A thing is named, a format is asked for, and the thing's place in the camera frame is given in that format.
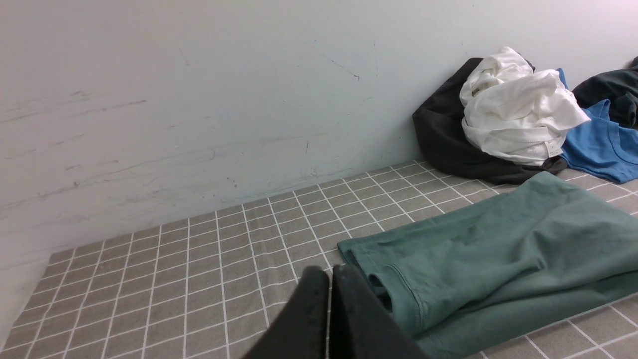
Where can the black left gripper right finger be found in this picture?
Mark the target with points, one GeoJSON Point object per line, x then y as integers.
{"type": "Point", "coordinates": [360, 327]}

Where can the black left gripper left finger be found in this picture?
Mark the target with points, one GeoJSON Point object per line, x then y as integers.
{"type": "Point", "coordinates": [299, 331]}

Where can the green long-sleeved shirt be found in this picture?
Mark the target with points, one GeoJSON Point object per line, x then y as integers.
{"type": "Point", "coordinates": [484, 274]}

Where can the white crumpled shirt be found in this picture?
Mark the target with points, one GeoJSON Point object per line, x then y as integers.
{"type": "Point", "coordinates": [517, 113]}

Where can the black garment under white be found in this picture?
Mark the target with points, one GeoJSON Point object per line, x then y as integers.
{"type": "Point", "coordinates": [442, 142]}

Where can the blue tank top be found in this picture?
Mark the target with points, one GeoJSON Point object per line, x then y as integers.
{"type": "Point", "coordinates": [603, 148]}

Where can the dark grey crumpled garment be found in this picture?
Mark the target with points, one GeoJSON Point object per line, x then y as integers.
{"type": "Point", "coordinates": [620, 87]}

